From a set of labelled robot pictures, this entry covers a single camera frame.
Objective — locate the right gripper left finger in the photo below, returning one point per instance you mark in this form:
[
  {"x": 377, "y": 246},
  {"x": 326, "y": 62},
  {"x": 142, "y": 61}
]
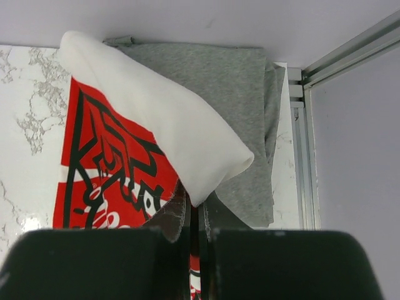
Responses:
[{"x": 149, "y": 262}]

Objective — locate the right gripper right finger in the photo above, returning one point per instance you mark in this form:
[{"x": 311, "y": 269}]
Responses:
[{"x": 239, "y": 262}]

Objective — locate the white coca-cola t shirt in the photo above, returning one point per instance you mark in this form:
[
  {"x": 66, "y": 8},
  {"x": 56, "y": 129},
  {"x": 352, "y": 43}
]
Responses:
[{"x": 138, "y": 147}]

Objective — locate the folded grey t shirt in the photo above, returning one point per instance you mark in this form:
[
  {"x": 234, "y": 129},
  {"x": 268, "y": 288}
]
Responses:
[{"x": 245, "y": 88}]

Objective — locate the right aluminium frame post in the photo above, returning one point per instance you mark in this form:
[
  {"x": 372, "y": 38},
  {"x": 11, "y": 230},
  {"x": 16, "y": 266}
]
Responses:
[{"x": 375, "y": 41}]

